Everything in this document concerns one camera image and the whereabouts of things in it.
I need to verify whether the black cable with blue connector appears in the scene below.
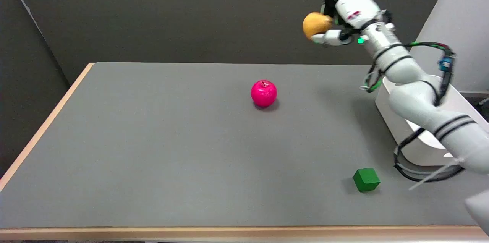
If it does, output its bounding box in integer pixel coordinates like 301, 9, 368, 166
360, 42, 457, 107

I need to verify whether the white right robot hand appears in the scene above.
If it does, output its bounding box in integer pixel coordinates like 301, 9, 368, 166
311, 0, 392, 47

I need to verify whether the white box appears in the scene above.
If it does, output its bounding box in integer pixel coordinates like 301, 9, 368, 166
375, 75, 489, 167

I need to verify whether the red apple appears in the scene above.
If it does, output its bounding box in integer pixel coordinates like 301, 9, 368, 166
251, 80, 278, 108

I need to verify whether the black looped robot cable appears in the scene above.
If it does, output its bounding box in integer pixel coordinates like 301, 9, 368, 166
393, 128, 465, 183

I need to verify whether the green cube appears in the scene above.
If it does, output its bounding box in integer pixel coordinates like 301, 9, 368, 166
352, 168, 381, 193

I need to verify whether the yellow pear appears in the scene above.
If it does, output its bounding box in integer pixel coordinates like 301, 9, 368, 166
303, 12, 334, 40

